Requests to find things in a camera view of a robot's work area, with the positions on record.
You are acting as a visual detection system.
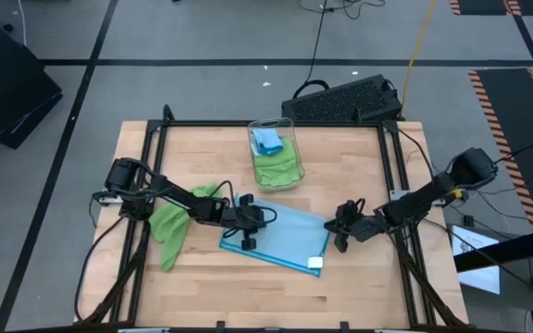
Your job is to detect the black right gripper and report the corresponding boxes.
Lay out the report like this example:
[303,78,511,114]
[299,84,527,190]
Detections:
[323,199,389,253]

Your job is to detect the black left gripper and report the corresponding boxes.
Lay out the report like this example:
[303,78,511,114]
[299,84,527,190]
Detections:
[222,193,268,252]

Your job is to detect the light blue microfiber towel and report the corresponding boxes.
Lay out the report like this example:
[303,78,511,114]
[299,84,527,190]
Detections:
[251,128,285,157]
[218,198,331,278]

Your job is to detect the green microfiber towel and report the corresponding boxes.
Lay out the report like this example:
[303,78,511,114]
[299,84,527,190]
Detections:
[148,183,222,273]
[253,137,304,189]

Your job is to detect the clear plastic bin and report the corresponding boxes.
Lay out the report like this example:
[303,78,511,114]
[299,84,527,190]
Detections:
[247,117,306,193]

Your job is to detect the black perforated computer case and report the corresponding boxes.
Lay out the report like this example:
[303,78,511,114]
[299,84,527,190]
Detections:
[280,73,404,123]

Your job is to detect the black metal beam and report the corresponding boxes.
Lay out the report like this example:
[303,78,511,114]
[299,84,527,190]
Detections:
[453,225,533,274]

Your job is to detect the black cabinet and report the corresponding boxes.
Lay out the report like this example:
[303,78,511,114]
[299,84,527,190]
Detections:
[0,25,64,151]

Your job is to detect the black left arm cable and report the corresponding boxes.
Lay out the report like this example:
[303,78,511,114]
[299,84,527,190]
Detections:
[210,179,279,238]

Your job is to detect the black hanging cable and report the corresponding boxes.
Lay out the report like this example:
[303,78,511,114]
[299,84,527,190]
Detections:
[304,0,330,87]

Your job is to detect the black left base cable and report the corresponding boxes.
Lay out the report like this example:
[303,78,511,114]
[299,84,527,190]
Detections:
[74,215,127,323]

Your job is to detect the yellow hanging cable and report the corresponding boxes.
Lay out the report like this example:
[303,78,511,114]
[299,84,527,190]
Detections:
[400,0,438,119]

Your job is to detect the black floor cables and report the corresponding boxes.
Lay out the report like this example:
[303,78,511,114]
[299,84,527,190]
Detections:
[441,141,533,223]

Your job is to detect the black floor cable bundle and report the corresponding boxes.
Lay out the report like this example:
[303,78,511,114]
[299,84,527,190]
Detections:
[296,0,387,20]

